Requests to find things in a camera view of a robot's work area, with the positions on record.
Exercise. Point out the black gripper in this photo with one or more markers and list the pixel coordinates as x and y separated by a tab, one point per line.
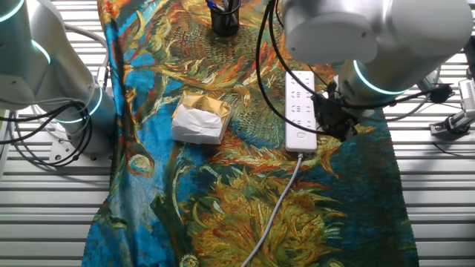
334	111

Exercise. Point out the white power strip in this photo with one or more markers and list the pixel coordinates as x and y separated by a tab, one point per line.
300	122

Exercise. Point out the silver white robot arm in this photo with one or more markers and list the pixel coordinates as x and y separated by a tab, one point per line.
408	29

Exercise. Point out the sunflower painting tablecloth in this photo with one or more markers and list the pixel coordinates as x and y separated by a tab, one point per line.
230	207

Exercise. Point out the gold white tissue pack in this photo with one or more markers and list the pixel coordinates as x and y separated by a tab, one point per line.
198	122

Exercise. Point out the black pen holder cup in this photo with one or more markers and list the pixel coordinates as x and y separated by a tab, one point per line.
224	24

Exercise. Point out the black pen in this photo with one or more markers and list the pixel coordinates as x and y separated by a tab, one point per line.
230	7

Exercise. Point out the blue capped white marker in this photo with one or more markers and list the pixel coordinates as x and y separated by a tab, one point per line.
214	5

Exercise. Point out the small silver camera on stand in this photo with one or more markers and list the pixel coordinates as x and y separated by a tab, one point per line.
462	115

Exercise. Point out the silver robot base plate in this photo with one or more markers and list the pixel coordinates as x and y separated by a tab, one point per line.
61	152

